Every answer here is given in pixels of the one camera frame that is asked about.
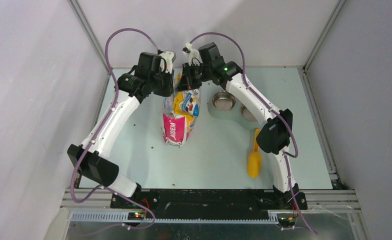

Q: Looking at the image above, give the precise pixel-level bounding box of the right steel bowl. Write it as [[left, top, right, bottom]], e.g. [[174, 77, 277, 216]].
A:
[[239, 104, 258, 123]]

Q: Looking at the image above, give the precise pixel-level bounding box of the steel bowl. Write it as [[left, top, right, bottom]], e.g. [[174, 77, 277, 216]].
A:
[[239, 104, 258, 123], [211, 91, 237, 112]]

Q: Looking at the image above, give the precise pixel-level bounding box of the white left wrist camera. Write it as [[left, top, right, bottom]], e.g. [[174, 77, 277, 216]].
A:
[[158, 50, 176, 74]]

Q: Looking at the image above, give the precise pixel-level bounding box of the aluminium frame rail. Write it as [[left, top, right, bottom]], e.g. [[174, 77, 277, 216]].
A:
[[60, 189, 361, 224]]

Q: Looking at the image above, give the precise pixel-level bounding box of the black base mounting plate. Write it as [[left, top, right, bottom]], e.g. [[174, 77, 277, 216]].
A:
[[110, 189, 308, 221]]

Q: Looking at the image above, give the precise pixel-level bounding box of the left steel bowl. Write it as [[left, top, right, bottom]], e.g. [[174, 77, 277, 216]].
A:
[[211, 91, 237, 112]]

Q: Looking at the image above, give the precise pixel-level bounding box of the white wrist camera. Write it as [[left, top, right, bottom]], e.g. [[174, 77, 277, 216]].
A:
[[158, 50, 176, 74], [182, 42, 201, 66]]

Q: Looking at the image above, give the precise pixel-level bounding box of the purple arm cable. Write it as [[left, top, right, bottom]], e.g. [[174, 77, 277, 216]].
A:
[[189, 32, 318, 235], [69, 28, 160, 231]]

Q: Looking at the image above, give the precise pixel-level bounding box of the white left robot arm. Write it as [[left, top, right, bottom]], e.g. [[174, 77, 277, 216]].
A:
[[67, 50, 176, 208]]

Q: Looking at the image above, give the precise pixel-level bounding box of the pet food bag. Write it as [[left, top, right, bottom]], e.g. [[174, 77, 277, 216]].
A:
[[161, 89, 201, 147]]

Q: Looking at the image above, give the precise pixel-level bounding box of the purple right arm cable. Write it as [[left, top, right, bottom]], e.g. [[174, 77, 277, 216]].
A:
[[189, 32, 318, 235]]

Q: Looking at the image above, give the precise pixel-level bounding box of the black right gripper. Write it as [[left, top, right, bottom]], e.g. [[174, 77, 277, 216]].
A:
[[176, 62, 213, 92]]

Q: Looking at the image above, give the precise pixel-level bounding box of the yellow plastic scoop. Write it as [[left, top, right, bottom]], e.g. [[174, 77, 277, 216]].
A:
[[246, 128, 263, 178]]

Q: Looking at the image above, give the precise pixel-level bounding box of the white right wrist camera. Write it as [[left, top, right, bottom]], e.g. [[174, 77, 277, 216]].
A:
[[182, 42, 201, 66]]

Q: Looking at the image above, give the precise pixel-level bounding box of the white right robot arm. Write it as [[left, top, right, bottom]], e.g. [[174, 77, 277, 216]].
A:
[[176, 42, 296, 209]]

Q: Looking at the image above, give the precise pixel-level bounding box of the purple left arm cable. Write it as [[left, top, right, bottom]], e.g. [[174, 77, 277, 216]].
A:
[[69, 28, 160, 231]]

